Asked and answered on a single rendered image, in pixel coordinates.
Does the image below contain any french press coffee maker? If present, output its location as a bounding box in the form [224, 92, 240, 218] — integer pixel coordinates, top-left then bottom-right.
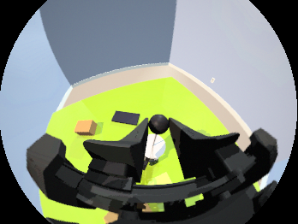
[142, 113, 170, 170]

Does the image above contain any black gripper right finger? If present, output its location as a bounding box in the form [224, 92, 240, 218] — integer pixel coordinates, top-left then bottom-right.
[169, 116, 240, 179]

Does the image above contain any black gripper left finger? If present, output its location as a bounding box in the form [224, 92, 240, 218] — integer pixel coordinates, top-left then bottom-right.
[83, 116, 148, 184]

